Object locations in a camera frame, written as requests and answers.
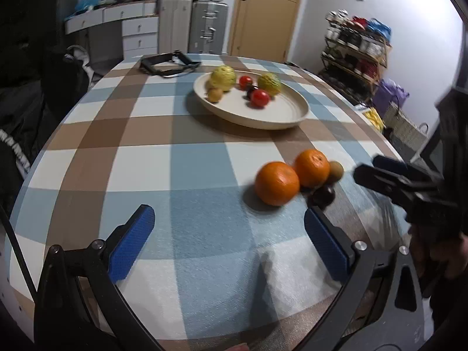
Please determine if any cream round plate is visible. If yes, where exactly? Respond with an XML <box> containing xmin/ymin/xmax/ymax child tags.
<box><xmin>193</xmin><ymin>69</ymin><xmax>310</xmax><ymax>130</ymax></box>

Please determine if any orange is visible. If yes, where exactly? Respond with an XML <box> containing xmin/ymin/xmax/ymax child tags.
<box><xmin>255</xmin><ymin>161</ymin><xmax>301</xmax><ymax>206</ymax></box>
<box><xmin>294</xmin><ymin>149</ymin><xmax>331</xmax><ymax>188</ymax></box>

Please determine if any person's right hand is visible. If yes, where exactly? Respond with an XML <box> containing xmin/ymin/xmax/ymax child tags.
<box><xmin>412</xmin><ymin>225</ymin><xmax>468</xmax><ymax>297</ymax></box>

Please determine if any white drawer cabinet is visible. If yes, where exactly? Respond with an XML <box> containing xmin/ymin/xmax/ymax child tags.
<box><xmin>122</xmin><ymin>16</ymin><xmax>159</xmax><ymax>59</ymax></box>

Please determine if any pile of black jackets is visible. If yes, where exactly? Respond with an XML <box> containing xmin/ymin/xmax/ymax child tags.
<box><xmin>0</xmin><ymin>7</ymin><xmax>92</xmax><ymax>205</ymax></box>

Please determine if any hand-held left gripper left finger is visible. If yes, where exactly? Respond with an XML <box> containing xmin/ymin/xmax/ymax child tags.
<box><xmin>35</xmin><ymin>205</ymin><xmax>163</xmax><ymax>351</ymax></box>

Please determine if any yellow guava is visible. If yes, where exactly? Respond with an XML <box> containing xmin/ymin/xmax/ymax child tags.
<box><xmin>209</xmin><ymin>65</ymin><xmax>238</xmax><ymax>91</ymax></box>

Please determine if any black strap frame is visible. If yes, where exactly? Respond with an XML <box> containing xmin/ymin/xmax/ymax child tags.
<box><xmin>140</xmin><ymin>50</ymin><xmax>202</xmax><ymax>79</ymax></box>

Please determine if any white curved desk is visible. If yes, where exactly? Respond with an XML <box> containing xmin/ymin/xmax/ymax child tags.
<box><xmin>65</xmin><ymin>1</ymin><xmax>159</xmax><ymax>33</ymax></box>

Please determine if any blue plastic bag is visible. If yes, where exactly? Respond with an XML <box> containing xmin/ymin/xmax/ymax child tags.
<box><xmin>73</xmin><ymin>0</ymin><xmax>103</xmax><ymax>12</ymax></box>

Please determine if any wooden shoe rack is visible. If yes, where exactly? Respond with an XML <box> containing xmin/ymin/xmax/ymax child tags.
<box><xmin>318</xmin><ymin>18</ymin><xmax>392</xmax><ymax>105</ymax></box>

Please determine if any shoe rack with shoes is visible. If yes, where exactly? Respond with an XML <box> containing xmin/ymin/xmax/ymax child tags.
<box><xmin>324</xmin><ymin>9</ymin><xmax>393</xmax><ymax>96</ymax></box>

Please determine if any wooden door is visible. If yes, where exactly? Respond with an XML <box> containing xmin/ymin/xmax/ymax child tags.
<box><xmin>227</xmin><ymin>0</ymin><xmax>307</xmax><ymax>63</ymax></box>

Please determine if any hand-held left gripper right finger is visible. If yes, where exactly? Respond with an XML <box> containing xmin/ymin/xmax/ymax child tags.
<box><xmin>292</xmin><ymin>207</ymin><xmax>427</xmax><ymax>351</ymax></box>

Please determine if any white dotted panel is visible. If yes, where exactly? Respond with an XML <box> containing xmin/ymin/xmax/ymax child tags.
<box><xmin>0</xmin><ymin>259</ymin><xmax>26</xmax><ymax>340</ymax></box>

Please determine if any beige suitcase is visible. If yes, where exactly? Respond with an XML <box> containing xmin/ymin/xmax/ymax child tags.
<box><xmin>158</xmin><ymin>0</ymin><xmax>193</xmax><ymax>55</ymax></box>

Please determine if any green bumpy citrus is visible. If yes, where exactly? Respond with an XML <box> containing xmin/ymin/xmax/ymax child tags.
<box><xmin>257</xmin><ymin>73</ymin><xmax>283</xmax><ymax>97</ymax></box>

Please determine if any silver suitcase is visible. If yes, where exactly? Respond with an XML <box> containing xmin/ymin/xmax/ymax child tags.
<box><xmin>188</xmin><ymin>1</ymin><xmax>229</xmax><ymax>55</ymax></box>

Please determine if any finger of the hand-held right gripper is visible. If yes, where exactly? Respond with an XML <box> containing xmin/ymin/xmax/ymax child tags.
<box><xmin>372</xmin><ymin>154</ymin><xmax>439</xmax><ymax>182</ymax></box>
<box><xmin>353</xmin><ymin>164</ymin><xmax>445</xmax><ymax>208</ymax></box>

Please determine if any woven basket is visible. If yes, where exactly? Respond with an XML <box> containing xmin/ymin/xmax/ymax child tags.
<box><xmin>384</xmin><ymin>102</ymin><xmax>429</xmax><ymax>150</ymax></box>

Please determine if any thin black cable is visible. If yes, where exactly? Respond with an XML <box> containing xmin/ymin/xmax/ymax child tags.
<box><xmin>0</xmin><ymin>205</ymin><xmax>39</xmax><ymax>300</ymax></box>

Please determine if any purple bag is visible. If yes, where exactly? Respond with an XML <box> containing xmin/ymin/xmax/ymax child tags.
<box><xmin>372</xmin><ymin>78</ymin><xmax>410</xmax><ymax>118</ymax></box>

